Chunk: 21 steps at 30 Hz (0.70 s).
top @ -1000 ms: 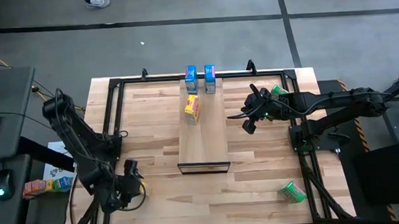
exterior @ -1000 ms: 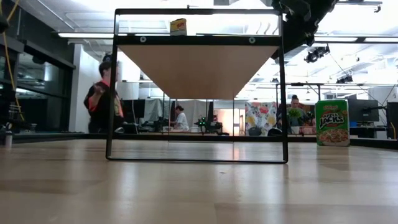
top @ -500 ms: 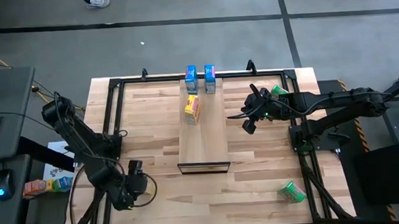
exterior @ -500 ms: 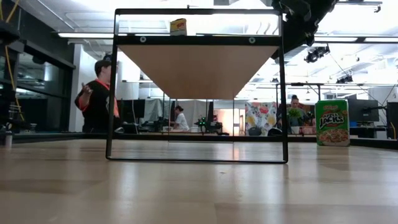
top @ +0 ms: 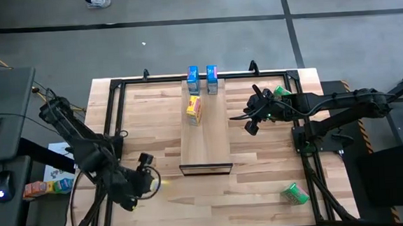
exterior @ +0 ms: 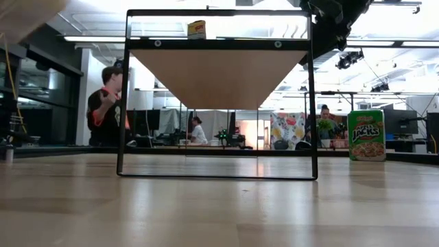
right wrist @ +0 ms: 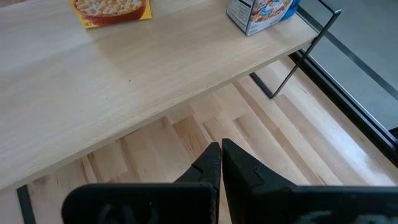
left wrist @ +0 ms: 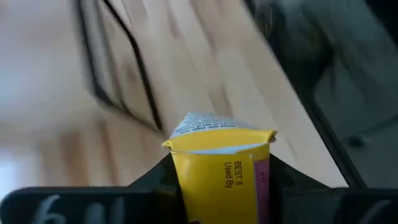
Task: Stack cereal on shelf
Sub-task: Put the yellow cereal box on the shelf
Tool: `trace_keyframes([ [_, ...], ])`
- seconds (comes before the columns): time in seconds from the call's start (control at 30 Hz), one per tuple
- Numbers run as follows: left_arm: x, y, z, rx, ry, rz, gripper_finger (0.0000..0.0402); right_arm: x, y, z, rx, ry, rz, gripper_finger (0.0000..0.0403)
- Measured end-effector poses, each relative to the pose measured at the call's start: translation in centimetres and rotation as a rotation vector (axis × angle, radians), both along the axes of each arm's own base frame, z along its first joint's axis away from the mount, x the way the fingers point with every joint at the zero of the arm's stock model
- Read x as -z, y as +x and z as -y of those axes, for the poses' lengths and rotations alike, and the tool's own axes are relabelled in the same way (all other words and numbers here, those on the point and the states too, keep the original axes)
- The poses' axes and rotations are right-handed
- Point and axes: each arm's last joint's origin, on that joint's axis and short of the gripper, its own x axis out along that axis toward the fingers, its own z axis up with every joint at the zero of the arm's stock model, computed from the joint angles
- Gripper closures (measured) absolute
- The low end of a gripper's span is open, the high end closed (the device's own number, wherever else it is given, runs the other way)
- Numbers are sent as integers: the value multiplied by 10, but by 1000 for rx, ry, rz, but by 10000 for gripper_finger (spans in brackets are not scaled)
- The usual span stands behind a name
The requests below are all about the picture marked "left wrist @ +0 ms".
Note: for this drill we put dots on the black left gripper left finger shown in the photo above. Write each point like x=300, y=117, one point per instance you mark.
x=93, y=205

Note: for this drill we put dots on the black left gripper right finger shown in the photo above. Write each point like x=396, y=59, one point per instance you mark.
x=326, y=207

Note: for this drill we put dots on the yellow Pops cereal box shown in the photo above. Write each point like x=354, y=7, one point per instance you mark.
x=214, y=186

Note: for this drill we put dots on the wooden shelf black metal frame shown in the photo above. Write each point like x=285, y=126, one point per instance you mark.
x=144, y=76

